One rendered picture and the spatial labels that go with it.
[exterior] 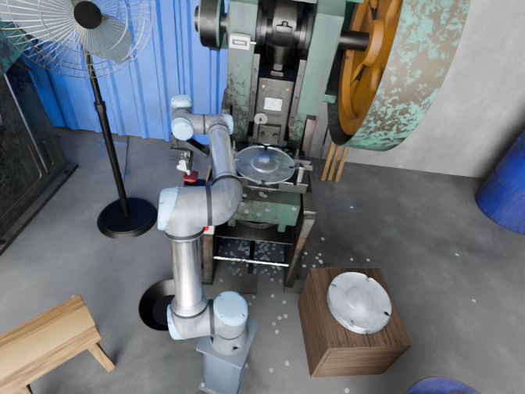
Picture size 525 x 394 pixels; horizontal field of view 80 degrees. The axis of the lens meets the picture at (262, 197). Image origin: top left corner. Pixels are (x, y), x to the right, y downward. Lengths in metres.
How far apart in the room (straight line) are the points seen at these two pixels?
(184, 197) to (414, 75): 0.74
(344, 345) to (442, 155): 2.28
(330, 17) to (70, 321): 1.53
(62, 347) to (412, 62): 1.57
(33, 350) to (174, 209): 0.92
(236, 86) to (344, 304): 1.06
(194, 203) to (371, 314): 1.01
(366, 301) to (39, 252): 1.88
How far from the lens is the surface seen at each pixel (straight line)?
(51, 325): 1.62
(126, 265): 2.10
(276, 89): 1.36
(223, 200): 0.87
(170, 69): 2.74
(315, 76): 1.30
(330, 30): 1.26
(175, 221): 0.88
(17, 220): 2.55
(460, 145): 3.36
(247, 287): 1.79
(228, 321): 1.10
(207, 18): 1.31
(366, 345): 1.54
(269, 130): 1.41
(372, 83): 1.37
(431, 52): 1.07
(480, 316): 2.44
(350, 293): 1.59
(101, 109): 1.86
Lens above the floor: 1.66
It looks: 42 degrees down
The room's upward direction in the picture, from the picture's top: 9 degrees clockwise
